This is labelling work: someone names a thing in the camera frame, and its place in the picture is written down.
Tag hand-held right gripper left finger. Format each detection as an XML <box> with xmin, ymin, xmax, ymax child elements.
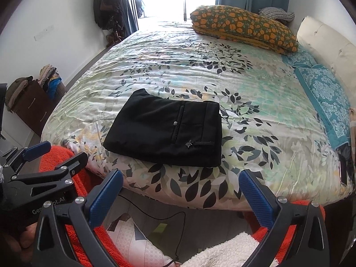
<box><xmin>32</xmin><ymin>169</ymin><xmax>124</xmax><ymax>267</ymax></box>

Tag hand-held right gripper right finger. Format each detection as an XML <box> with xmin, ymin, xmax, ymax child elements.
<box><xmin>239</xmin><ymin>169</ymin><xmax>330</xmax><ymax>267</ymax></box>

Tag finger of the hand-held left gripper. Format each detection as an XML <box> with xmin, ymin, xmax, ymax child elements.
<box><xmin>0</xmin><ymin>141</ymin><xmax>52</xmax><ymax>177</ymax></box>
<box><xmin>4</xmin><ymin>152</ymin><xmax>89</xmax><ymax>201</ymax></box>

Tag black pants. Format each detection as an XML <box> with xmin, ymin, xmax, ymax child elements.
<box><xmin>103</xmin><ymin>88</ymin><xmax>223</xmax><ymax>168</ymax></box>

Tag person's left hand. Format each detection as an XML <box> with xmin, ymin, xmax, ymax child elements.
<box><xmin>6</xmin><ymin>222</ymin><xmax>38</xmax><ymax>256</ymax></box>

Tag red fleece garment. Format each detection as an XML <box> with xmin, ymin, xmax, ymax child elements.
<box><xmin>38</xmin><ymin>145</ymin><xmax>326</xmax><ymax>267</ymax></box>

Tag brown drawer cabinet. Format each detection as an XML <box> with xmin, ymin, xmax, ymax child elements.
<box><xmin>12</xmin><ymin>79</ymin><xmax>67</xmax><ymax>137</ymax></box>

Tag printed floor cushion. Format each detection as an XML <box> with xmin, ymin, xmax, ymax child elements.
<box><xmin>107</xmin><ymin>214</ymin><xmax>173</xmax><ymax>267</ymax></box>

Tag white fleece cloth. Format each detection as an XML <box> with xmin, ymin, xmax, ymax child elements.
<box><xmin>181</xmin><ymin>231</ymin><xmax>279</xmax><ymax>267</ymax></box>

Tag brown clothes pile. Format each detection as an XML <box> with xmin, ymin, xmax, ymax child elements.
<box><xmin>5</xmin><ymin>76</ymin><xmax>34</xmax><ymax>112</ymax></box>

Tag mixed clothes pile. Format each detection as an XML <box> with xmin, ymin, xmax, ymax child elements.
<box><xmin>37</xmin><ymin>64</ymin><xmax>62</xmax><ymax>101</ymax></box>

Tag floral leaf bed cover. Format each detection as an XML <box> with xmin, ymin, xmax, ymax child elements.
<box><xmin>40</xmin><ymin>19</ymin><xmax>352</xmax><ymax>210</ymax></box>

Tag black smartphone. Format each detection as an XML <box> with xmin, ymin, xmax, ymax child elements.
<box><xmin>339</xmin><ymin>156</ymin><xmax>354</xmax><ymax>186</ymax></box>

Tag dark grey cloth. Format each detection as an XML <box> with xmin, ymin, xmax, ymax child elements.
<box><xmin>337</xmin><ymin>141</ymin><xmax>355</xmax><ymax>160</ymax></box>

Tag large teal patterned pillow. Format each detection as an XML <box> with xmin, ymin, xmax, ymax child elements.
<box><xmin>294</xmin><ymin>65</ymin><xmax>352</xmax><ymax>149</ymax></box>

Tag small teal patterned pillow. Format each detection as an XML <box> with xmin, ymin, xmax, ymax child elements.
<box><xmin>281</xmin><ymin>49</ymin><xmax>318</xmax><ymax>68</ymax></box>

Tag dark hanging bags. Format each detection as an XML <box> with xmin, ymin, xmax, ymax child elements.
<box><xmin>93</xmin><ymin>0</ymin><xmax>131</xmax><ymax>31</ymax></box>

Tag orange floral pillow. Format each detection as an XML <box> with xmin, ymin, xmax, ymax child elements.
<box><xmin>190</xmin><ymin>5</ymin><xmax>299</xmax><ymax>55</ymax></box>

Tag checked cloth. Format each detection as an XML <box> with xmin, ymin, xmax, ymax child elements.
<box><xmin>259</xmin><ymin>7</ymin><xmax>295</xmax><ymax>23</ymax></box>

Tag black cable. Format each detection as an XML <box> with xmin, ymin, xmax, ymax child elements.
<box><xmin>118</xmin><ymin>195</ymin><xmax>187</xmax><ymax>267</ymax></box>

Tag white wall plate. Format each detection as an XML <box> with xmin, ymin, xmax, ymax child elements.
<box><xmin>34</xmin><ymin>25</ymin><xmax>55</xmax><ymax>40</ymax></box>

